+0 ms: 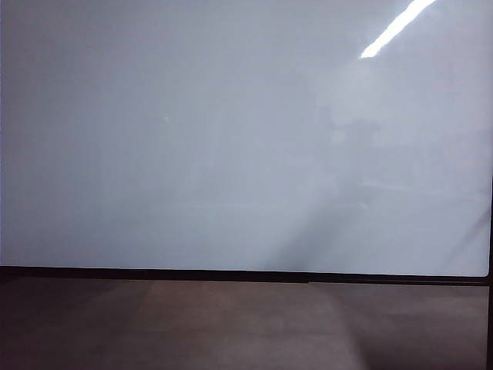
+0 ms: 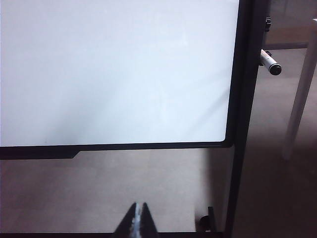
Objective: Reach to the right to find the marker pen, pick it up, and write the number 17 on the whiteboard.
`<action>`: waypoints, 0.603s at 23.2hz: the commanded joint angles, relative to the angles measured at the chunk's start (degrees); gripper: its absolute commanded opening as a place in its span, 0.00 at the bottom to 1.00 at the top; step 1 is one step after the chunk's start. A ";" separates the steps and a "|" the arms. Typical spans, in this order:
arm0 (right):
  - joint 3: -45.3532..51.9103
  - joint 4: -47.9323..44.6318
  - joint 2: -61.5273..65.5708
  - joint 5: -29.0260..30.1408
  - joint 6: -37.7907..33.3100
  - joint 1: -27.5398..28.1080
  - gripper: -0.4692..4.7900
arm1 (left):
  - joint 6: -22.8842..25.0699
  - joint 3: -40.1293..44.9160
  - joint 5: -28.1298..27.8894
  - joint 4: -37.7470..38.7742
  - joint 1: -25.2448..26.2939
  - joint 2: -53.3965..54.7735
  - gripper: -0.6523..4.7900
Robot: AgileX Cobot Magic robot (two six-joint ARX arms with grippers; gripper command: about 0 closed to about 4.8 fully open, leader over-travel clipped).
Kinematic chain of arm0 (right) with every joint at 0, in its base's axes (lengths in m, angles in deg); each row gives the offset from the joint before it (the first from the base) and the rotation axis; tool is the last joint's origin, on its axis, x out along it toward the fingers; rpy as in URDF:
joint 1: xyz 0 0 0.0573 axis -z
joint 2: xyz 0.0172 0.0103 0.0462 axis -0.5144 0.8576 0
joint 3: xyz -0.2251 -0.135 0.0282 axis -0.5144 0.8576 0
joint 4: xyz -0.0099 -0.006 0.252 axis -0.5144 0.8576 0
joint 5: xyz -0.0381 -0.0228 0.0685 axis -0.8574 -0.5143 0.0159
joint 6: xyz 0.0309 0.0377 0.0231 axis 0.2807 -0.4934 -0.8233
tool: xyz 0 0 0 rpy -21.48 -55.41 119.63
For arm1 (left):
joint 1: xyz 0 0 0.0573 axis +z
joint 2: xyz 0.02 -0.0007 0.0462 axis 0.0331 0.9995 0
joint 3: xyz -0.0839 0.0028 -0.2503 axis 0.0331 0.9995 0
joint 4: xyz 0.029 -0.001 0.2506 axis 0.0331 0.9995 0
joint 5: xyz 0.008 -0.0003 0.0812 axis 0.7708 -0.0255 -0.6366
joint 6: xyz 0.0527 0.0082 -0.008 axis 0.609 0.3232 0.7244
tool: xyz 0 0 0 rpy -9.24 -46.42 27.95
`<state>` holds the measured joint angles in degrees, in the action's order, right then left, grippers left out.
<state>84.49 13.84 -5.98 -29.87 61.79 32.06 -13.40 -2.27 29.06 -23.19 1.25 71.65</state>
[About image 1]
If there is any white glossy whiteboard panel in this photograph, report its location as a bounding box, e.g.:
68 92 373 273
0 0 491 278

